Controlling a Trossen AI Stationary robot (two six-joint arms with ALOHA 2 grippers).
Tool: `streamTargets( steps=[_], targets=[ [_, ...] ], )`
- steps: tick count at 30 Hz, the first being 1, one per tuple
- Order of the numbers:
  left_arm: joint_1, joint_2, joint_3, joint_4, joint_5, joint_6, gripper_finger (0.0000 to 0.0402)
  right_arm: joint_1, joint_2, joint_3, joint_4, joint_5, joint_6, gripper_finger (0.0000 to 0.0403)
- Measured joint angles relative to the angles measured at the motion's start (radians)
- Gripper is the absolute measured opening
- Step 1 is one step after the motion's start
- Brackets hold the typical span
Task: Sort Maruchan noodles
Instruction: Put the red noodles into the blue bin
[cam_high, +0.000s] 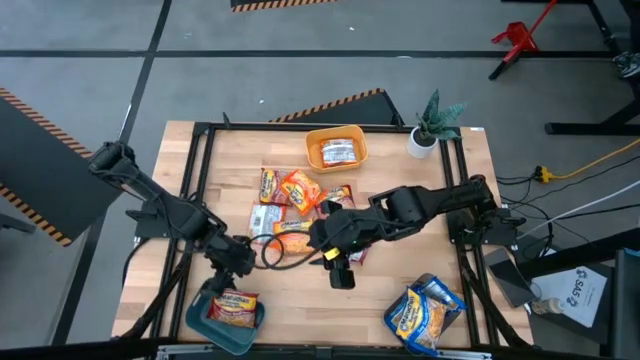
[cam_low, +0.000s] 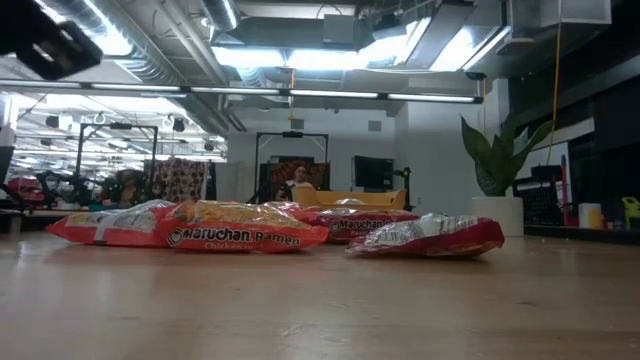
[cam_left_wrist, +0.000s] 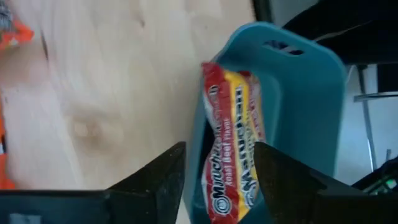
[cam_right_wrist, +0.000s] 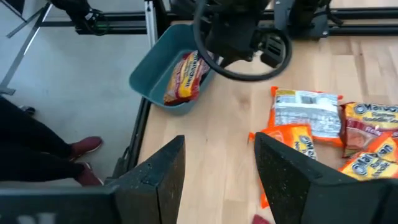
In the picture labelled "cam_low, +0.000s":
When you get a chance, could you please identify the yellow hanging cord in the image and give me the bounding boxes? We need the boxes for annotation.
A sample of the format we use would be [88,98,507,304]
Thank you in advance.
[546,0,564,166]

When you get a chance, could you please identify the wooden workbench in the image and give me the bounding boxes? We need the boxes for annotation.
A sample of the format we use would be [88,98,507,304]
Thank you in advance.
[0,205,116,235]

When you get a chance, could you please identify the long ceiling light bar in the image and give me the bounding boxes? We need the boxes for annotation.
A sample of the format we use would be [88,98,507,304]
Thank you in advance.
[0,78,485,105]

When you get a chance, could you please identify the black rig frame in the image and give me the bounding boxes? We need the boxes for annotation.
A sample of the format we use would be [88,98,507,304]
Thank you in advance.
[254,130,330,204]
[74,122,160,201]

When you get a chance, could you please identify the snake plant in white pot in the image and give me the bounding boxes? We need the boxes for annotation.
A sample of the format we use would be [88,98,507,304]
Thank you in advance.
[459,113,556,238]

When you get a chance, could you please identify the black perforated crate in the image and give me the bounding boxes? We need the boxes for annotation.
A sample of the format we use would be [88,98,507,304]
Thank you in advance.
[514,184,564,227]

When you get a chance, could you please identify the person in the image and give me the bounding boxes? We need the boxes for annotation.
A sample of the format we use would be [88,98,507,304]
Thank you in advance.
[115,168,150,207]
[282,164,316,202]

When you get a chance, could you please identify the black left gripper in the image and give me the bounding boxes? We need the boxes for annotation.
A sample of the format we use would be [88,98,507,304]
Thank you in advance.
[0,0,104,81]

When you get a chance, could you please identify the patterned backdrop panel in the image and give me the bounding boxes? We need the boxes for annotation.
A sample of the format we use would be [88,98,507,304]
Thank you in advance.
[148,157,209,204]
[268,160,330,194]

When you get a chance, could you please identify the red Maruchan ramen pack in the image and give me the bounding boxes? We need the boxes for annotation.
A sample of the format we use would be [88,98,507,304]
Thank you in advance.
[344,213,506,260]
[267,201,422,245]

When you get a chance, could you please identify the yellow plastic bin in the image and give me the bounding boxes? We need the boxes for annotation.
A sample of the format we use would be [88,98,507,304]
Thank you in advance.
[293,186,409,212]

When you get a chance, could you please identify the silver ceiling air duct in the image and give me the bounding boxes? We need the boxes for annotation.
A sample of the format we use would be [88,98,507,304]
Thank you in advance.
[199,0,241,32]

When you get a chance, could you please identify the red bin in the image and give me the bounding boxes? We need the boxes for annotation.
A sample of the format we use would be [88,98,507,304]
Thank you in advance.
[7,177,41,201]

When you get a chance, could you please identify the black monitor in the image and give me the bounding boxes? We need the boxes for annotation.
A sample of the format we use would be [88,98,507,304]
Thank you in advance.
[352,155,396,191]

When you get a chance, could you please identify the lime green jug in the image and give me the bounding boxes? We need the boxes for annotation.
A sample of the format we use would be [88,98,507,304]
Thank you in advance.
[621,196,640,231]

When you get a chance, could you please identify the white and yellow roll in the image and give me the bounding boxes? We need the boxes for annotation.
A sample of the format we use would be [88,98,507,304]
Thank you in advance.
[578,202,604,230]

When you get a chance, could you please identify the black shelving unit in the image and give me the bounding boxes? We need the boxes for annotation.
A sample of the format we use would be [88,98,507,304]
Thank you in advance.
[507,29,640,246]

